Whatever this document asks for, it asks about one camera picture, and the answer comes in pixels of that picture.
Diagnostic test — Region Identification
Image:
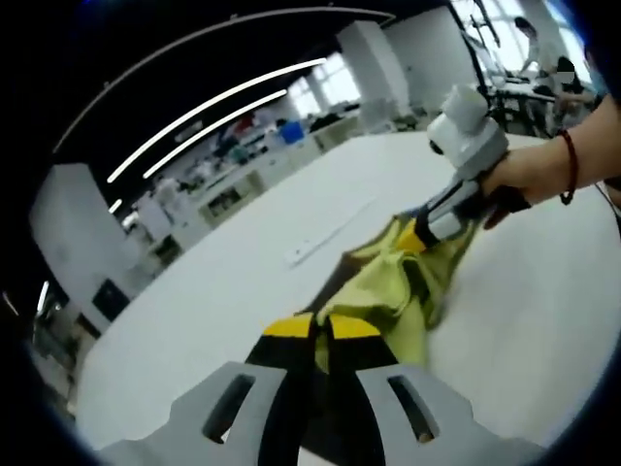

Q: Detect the long curved ceiling light strip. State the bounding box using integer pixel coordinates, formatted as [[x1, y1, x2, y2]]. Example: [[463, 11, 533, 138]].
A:
[[106, 57, 329, 183]]

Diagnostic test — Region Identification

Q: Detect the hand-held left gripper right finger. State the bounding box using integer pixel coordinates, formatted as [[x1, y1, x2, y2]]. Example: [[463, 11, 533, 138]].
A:
[[325, 315, 491, 466]]

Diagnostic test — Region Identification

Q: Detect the narrow white pillar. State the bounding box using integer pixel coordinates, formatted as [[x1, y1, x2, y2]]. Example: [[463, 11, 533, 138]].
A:
[[337, 21, 409, 142]]

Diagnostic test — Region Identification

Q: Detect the blue bin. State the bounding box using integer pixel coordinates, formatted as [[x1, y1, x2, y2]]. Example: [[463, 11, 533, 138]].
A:
[[280, 120, 305, 145]]

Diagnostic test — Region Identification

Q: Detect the yellow blue grey garment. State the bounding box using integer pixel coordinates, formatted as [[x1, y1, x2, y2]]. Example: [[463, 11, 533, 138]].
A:
[[305, 213, 479, 375]]

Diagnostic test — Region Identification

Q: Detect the white counter with cabinets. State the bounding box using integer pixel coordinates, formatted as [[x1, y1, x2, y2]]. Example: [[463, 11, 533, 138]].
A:
[[193, 130, 341, 229]]

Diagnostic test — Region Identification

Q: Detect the red bead bracelet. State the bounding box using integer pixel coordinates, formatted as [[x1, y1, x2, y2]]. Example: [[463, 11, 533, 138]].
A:
[[557, 129, 581, 205]]

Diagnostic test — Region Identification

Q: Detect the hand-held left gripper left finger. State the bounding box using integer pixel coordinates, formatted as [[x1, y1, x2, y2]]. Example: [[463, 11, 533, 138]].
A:
[[159, 314, 316, 466]]

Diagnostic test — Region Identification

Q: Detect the short curved ceiling light strip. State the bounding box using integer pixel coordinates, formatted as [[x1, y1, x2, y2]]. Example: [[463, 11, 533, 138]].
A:
[[143, 88, 288, 180]]

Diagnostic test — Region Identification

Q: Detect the black cabinet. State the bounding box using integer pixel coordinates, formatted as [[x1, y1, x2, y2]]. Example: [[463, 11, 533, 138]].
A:
[[90, 279, 130, 321]]

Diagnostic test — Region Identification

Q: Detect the person's right hand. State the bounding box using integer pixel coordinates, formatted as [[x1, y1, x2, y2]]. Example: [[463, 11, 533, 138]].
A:
[[478, 133, 574, 231]]

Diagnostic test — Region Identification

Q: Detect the wide white square pillar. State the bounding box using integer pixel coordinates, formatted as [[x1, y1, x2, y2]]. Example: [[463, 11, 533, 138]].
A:
[[28, 162, 132, 336]]

